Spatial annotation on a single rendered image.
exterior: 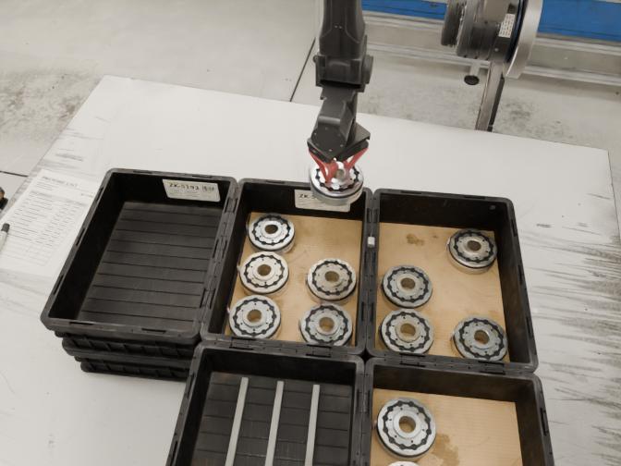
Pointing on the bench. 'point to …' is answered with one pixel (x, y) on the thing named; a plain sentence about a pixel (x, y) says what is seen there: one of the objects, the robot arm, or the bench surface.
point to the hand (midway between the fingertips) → (337, 172)
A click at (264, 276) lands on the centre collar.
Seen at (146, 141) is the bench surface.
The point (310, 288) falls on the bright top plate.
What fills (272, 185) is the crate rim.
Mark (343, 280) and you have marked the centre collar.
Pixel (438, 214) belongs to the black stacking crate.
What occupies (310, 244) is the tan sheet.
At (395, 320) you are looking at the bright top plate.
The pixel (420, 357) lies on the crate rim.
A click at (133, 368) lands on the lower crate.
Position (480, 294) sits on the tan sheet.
